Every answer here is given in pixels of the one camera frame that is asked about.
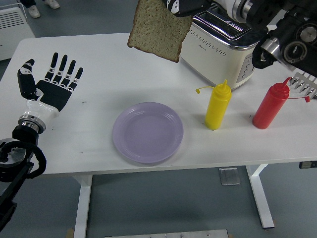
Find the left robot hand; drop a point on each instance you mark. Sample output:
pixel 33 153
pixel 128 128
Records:
pixel 53 93

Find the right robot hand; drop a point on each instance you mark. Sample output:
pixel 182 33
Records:
pixel 188 7

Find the bread slice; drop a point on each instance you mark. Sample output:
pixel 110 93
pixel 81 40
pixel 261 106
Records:
pixel 158 32

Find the cream and chrome toaster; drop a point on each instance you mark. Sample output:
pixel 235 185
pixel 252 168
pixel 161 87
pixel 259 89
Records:
pixel 210 57

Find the purple plate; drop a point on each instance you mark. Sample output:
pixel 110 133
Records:
pixel 148 132

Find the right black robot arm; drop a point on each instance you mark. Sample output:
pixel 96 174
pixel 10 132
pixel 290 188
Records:
pixel 292 32

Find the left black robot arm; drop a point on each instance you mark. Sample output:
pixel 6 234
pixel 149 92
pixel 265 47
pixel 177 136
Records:
pixel 23 132

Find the small metal floor plate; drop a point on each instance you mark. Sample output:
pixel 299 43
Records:
pixel 229 176

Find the white heater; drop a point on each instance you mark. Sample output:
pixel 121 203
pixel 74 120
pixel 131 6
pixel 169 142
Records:
pixel 12 32

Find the person's white shoe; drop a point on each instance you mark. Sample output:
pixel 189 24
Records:
pixel 52 3
pixel 34 12

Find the person's leg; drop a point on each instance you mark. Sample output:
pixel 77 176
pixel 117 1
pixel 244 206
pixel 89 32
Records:
pixel 27 3

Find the yellow squeeze bottle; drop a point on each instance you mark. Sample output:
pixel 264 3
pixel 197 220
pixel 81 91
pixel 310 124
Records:
pixel 218 109

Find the white table leg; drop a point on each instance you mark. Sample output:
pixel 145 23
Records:
pixel 260 196
pixel 83 205

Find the red squeeze bottle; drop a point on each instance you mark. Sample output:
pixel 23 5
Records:
pixel 268 109

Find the metal toast rack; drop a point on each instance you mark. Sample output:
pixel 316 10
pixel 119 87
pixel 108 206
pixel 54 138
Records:
pixel 307 83

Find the black table control box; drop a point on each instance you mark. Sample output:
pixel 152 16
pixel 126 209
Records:
pixel 308 164

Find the long metal base plate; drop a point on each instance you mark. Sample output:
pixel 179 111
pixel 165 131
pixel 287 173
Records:
pixel 166 234

